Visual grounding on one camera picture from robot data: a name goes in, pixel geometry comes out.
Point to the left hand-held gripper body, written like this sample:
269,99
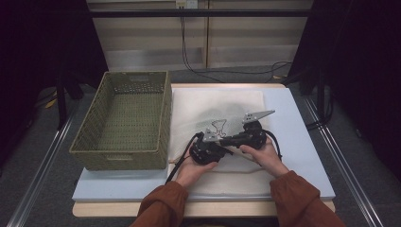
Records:
206,153

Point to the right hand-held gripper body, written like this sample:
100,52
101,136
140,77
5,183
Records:
253,135

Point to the cream mesh laundry bag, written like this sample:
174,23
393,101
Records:
195,107

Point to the green woven basket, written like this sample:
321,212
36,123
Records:
126,119

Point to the person's left hand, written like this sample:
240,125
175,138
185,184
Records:
192,173

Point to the person's right hand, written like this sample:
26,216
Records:
268,157

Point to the white table mat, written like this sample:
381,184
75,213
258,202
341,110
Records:
299,142

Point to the black metal stand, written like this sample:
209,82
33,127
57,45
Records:
320,94
61,104

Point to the black horizontal bar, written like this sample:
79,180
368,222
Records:
220,13

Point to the black curtain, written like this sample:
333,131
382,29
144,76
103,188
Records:
362,63
38,47

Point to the metal floor rail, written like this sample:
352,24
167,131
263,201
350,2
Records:
350,176
41,176

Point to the white wall outlet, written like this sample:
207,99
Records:
186,3

